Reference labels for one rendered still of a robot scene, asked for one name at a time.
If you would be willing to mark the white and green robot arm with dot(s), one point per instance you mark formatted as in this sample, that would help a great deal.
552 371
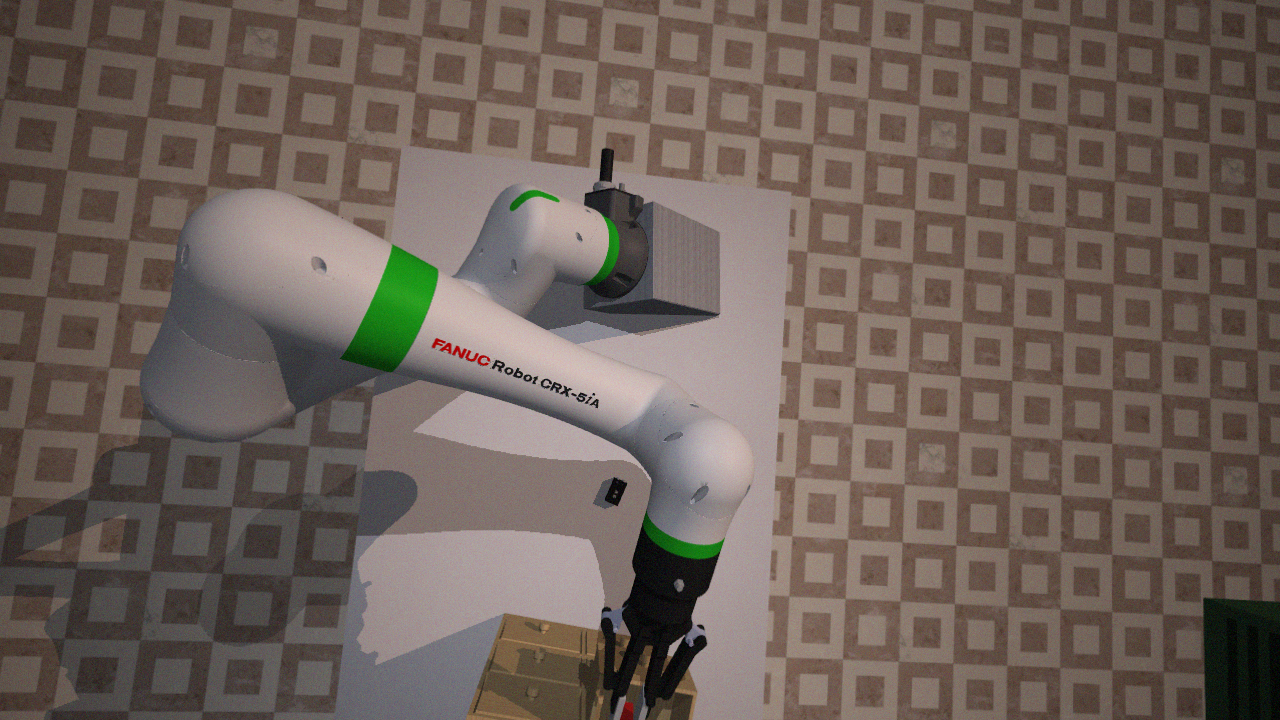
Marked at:
263 277

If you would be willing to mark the small wooden chest of drawers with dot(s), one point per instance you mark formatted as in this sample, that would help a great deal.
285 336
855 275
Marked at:
582 714

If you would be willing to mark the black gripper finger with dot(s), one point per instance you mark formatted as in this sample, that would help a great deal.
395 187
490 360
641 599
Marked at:
678 665
619 682

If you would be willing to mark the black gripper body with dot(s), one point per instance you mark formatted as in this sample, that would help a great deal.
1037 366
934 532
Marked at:
660 609

